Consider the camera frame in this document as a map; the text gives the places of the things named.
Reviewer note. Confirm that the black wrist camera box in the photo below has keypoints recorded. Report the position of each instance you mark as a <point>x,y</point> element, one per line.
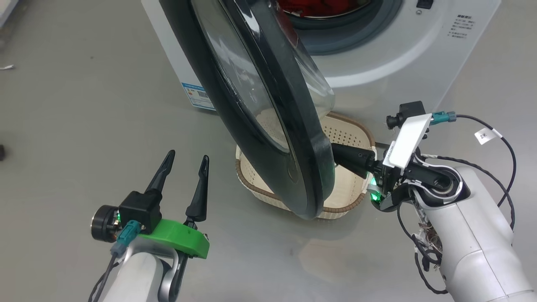
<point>140,209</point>
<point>411,110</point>

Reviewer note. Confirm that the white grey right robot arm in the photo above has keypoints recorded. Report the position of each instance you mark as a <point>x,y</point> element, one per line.
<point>474,235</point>

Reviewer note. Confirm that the blue energy label sticker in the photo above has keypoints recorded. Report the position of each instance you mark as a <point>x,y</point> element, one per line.
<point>197,96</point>

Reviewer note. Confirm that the black door latch socket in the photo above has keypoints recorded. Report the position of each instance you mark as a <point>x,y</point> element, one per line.
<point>424,3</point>

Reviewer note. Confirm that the black round glass washer door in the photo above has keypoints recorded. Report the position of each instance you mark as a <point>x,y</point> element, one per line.
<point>310,159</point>

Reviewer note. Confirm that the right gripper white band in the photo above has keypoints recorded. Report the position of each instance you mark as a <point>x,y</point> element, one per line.
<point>407,142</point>

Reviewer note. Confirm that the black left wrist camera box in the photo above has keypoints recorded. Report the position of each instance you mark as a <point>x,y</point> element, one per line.
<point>140,209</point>

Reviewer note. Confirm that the cream perforated laundry basket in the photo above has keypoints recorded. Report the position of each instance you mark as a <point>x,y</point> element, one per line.
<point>346,195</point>

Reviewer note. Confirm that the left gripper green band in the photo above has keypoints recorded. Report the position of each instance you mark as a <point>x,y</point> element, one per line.
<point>180,237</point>

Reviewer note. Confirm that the red and white garment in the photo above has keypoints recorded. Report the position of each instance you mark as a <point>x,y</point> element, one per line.
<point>319,6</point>

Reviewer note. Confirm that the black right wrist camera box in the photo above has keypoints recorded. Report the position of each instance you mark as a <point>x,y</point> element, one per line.
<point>411,110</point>

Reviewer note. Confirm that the white front-load washing machine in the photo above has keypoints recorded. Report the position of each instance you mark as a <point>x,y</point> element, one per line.
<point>398,63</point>

